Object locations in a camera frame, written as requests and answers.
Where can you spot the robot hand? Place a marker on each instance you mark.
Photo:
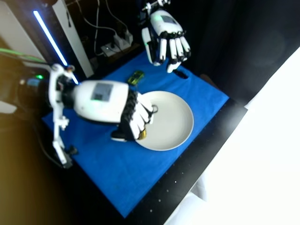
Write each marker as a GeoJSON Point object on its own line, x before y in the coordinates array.
{"type": "Point", "coordinates": [100, 103]}
{"type": "Point", "coordinates": [164, 23]}

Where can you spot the green toy car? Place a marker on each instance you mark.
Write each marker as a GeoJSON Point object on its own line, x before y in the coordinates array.
{"type": "Point", "coordinates": [136, 77]}

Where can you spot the yellow toy car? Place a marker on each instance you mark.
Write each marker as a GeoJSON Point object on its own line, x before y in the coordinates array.
{"type": "Point", "coordinates": [143, 135]}

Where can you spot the white power strip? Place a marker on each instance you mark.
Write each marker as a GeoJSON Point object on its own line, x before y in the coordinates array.
{"type": "Point", "coordinates": [109, 49]}
{"type": "Point", "coordinates": [124, 39]}

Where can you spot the white equipment tower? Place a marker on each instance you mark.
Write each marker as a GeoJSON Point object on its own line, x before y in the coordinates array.
{"type": "Point", "coordinates": [77, 42]}

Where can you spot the blue table cloth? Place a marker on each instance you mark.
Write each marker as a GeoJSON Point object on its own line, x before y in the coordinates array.
{"type": "Point", "coordinates": [112, 168]}

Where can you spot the white round plate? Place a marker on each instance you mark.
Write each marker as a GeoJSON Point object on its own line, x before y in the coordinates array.
{"type": "Point", "coordinates": [173, 122]}

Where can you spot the blue-white light strip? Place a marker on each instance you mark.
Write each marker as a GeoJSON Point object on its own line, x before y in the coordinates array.
{"type": "Point", "coordinates": [52, 42]}

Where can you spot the perforated board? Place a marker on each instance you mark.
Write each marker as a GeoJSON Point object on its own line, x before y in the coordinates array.
{"type": "Point", "coordinates": [187, 173]}

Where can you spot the white backdrop cloth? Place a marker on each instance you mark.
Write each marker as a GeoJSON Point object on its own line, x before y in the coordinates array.
{"type": "Point", "coordinates": [257, 152]}

